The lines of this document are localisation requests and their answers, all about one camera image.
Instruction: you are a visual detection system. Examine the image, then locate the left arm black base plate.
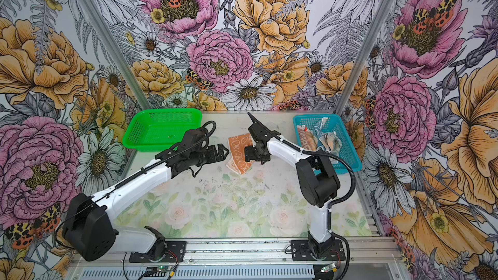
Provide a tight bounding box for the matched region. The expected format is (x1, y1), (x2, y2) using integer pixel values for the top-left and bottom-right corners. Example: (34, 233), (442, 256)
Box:
(128, 241), (187, 263)

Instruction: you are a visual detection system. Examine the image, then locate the teal plastic basket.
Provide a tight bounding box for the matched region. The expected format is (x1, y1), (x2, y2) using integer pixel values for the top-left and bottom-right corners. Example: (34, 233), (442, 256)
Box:
(293, 114), (362, 172)

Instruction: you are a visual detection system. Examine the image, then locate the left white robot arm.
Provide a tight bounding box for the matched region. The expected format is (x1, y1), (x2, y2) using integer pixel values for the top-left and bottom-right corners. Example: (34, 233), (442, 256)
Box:
(62, 127), (230, 261)

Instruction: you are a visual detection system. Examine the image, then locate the aluminium corner post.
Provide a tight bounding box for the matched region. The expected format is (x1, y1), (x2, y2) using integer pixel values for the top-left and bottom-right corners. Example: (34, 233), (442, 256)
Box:
(77, 0), (152, 110)
(334, 0), (396, 115)

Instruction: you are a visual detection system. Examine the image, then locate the orange bunny towel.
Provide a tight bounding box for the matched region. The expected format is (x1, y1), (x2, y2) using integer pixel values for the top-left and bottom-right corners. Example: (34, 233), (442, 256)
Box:
(226, 133), (253, 175)

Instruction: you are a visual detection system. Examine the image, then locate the aluminium corner post right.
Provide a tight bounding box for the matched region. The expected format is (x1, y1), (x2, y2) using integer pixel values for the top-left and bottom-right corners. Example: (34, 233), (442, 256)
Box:
(334, 0), (396, 115)

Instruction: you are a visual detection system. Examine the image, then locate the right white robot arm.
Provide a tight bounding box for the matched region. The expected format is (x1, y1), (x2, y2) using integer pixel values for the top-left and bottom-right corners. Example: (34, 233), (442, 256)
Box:
(244, 114), (341, 259)

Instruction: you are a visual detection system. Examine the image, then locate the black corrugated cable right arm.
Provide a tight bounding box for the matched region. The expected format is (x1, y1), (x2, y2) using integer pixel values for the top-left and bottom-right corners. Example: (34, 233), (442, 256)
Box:
(301, 149), (357, 207)

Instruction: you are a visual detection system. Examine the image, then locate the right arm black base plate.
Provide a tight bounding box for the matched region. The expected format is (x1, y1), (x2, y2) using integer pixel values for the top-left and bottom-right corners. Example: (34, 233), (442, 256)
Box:
(290, 238), (346, 261)

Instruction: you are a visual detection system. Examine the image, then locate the white vented cable duct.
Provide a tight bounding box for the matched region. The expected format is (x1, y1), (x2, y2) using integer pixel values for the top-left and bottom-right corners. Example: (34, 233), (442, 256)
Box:
(74, 264), (315, 279)

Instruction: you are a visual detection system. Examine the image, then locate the aluminium corner post left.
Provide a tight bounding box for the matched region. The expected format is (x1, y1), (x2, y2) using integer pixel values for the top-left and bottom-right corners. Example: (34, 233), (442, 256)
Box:
(77, 0), (152, 110)

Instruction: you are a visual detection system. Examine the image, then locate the small green circuit board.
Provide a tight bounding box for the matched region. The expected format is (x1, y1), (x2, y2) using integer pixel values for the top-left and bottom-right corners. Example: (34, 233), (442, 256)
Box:
(149, 266), (176, 278)

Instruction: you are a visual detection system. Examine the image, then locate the green plastic basket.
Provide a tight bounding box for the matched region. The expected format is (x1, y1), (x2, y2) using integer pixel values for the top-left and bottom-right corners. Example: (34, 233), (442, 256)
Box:
(122, 108), (202, 152)

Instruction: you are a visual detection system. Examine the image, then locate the aluminium front rail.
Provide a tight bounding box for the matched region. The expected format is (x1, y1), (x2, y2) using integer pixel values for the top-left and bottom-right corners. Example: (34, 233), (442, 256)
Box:
(69, 236), (402, 272)

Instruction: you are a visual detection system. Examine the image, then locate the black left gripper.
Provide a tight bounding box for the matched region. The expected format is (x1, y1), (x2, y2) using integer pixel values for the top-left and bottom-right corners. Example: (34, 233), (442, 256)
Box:
(190, 144), (228, 165)

